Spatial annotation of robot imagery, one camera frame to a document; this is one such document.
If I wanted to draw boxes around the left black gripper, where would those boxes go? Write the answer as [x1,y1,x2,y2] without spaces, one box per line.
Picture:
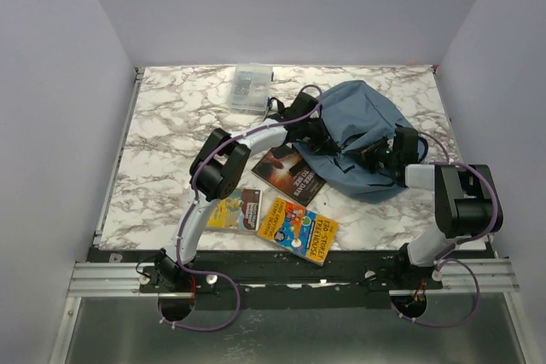
[298,116,340,154]

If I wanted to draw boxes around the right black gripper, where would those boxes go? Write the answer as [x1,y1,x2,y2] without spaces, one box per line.
[346,136,398,174]

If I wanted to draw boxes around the blue student backpack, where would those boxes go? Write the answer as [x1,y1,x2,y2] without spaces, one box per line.
[293,80,428,203]

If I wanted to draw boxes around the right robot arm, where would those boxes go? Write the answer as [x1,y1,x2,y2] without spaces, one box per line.
[351,125,503,289]

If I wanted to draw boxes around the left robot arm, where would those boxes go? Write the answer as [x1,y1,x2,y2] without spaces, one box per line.
[154,84,325,292]

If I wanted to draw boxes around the dark Three Days book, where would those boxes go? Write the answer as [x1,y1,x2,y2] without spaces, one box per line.
[252,145,325,206]

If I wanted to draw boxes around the clear plastic storage box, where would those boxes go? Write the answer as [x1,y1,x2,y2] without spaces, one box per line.
[227,64,274,113]

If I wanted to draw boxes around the yellow Treehouse book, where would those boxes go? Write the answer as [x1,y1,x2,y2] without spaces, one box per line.
[257,198,339,266]

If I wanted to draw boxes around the yellow blue paperback book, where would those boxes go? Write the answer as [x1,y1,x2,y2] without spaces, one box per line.
[206,188,262,234]

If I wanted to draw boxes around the aluminium frame rail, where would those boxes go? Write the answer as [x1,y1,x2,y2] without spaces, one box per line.
[68,258,520,298]

